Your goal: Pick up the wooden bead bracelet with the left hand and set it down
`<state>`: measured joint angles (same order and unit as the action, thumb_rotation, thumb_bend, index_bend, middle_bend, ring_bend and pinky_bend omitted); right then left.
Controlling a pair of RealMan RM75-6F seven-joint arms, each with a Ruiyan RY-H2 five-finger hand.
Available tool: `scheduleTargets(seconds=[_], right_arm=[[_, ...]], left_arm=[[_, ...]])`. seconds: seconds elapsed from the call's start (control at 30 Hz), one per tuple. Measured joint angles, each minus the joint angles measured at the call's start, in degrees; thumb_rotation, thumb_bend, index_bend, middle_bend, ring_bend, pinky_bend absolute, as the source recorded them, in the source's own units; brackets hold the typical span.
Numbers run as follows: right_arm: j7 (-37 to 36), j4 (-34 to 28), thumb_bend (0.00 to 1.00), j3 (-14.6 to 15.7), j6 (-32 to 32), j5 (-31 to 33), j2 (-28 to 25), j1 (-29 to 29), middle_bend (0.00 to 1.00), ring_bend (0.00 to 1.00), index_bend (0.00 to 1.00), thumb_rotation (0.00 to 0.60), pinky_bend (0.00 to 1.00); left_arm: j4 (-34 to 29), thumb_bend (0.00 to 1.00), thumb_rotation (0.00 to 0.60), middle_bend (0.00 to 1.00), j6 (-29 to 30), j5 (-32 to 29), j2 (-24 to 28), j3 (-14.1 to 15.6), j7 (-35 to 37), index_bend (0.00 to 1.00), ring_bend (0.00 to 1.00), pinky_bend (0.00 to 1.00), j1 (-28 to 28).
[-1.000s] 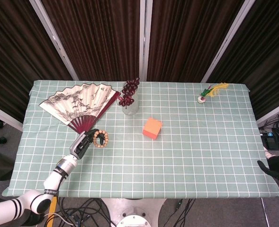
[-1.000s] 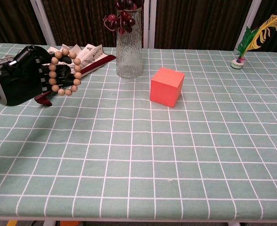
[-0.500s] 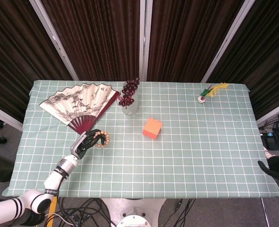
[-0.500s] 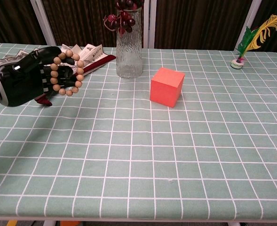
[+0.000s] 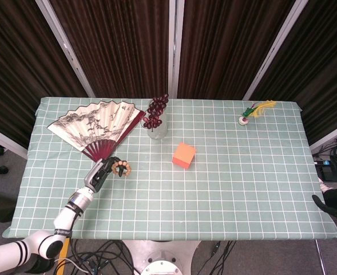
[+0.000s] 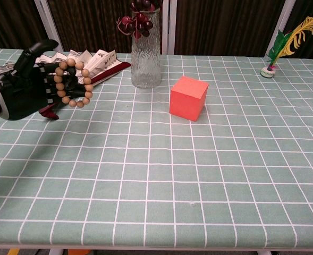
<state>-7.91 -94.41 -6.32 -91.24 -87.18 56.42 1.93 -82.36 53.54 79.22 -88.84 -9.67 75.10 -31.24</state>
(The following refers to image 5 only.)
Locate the dark red berry branch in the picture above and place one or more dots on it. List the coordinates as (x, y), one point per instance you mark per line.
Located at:
(155, 110)

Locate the white partition frame post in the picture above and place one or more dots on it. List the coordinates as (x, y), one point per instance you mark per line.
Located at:
(66, 48)
(274, 48)
(175, 48)
(5, 141)
(331, 136)

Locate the dark brown curtain panel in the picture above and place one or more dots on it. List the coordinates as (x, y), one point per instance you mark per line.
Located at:
(225, 48)
(16, 71)
(322, 71)
(119, 48)

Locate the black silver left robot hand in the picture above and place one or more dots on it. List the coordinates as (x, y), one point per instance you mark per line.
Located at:
(95, 177)

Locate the black foot pedal box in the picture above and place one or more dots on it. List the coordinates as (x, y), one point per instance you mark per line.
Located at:
(327, 172)

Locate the green white checked tablecloth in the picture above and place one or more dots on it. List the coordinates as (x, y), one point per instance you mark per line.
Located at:
(214, 194)

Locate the textured clear glass vase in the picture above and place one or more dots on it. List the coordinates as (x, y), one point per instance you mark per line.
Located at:
(158, 134)

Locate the orange cube box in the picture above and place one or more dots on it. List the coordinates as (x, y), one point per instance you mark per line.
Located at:
(183, 156)

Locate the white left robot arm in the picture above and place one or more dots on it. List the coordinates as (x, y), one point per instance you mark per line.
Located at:
(65, 217)

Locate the painted paper folding fan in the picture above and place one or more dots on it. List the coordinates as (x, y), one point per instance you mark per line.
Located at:
(99, 120)

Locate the yellow green feather shuttlecock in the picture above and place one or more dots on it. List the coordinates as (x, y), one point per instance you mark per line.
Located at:
(244, 120)

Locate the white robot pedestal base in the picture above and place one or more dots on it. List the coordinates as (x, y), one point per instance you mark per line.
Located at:
(159, 257)

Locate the yellow floor tape strip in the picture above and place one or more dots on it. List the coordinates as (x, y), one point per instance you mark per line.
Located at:
(65, 249)

